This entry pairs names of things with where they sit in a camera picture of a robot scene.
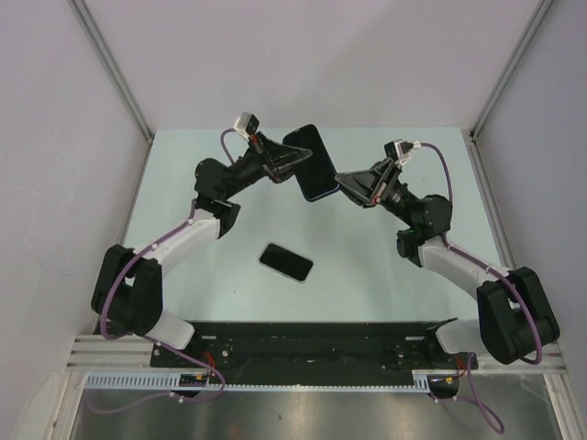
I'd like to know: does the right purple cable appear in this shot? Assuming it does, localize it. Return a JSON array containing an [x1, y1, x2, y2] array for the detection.
[[412, 141, 549, 435]]

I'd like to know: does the right aluminium frame post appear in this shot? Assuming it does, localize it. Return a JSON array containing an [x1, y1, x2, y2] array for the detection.
[[469, 0, 558, 141]]

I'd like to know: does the white slotted cable duct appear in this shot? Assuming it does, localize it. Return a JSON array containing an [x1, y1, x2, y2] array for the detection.
[[84, 370, 430, 393]]

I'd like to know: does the aluminium rail front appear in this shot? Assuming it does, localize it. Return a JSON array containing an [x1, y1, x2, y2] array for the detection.
[[66, 332, 160, 370]]

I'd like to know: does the black phone on table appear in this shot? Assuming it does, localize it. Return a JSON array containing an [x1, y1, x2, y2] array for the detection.
[[259, 243, 314, 282]]

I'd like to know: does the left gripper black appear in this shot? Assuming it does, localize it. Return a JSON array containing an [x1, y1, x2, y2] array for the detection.
[[222, 132, 314, 201]]

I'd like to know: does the left aluminium frame post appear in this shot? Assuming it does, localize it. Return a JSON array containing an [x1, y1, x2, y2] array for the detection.
[[67, 0, 155, 145]]

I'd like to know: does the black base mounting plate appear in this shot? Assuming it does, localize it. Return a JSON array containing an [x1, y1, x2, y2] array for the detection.
[[149, 320, 481, 386]]

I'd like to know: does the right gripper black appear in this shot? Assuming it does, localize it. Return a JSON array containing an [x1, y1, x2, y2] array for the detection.
[[330, 158, 416, 229]]

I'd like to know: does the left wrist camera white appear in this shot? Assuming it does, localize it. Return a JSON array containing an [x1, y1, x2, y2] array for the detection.
[[233, 112, 260, 139]]

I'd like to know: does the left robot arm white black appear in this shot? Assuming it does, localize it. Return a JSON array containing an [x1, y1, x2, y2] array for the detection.
[[91, 132, 313, 367]]

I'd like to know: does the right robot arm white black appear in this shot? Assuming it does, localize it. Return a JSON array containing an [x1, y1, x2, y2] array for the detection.
[[335, 159, 560, 368]]

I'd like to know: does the aluminium frame post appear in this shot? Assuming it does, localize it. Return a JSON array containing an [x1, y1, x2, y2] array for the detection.
[[67, 0, 155, 145], [469, 0, 558, 141]]

